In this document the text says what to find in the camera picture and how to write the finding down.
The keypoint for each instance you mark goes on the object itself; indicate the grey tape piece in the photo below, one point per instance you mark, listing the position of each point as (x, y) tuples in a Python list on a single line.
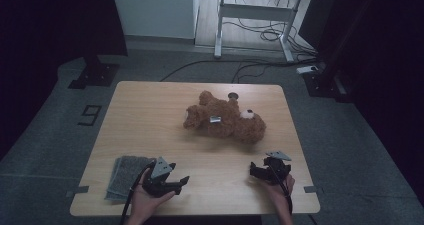
[(80, 190), (311, 189)]

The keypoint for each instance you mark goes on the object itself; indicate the white desk frame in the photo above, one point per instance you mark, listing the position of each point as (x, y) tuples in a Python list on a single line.
[(256, 12)]

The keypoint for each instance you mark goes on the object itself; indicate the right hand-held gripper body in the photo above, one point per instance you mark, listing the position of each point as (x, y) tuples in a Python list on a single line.
[(278, 170)]

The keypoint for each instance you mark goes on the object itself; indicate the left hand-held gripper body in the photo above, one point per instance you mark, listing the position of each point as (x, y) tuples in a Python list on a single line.
[(156, 185)]

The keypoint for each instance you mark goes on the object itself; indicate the brown teddy bear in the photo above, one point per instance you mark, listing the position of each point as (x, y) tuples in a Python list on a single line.
[(226, 121)]

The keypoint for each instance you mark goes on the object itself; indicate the black stand base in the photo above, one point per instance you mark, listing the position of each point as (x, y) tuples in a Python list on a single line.
[(323, 85), (96, 75)]

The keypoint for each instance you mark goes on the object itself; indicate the person's right hand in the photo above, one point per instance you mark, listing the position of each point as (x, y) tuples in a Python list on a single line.
[(280, 191)]

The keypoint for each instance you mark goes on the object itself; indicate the dark curtain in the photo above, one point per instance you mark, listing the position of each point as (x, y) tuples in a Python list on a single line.
[(383, 68), (50, 35)]

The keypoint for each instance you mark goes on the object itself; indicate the person's left hand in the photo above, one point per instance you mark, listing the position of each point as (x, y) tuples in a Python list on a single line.
[(143, 203)]

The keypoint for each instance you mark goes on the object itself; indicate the white power strip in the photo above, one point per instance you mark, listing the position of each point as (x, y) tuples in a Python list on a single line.
[(306, 69)]

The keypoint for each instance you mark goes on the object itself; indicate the black tape digit mark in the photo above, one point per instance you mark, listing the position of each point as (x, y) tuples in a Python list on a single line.
[(90, 115)]

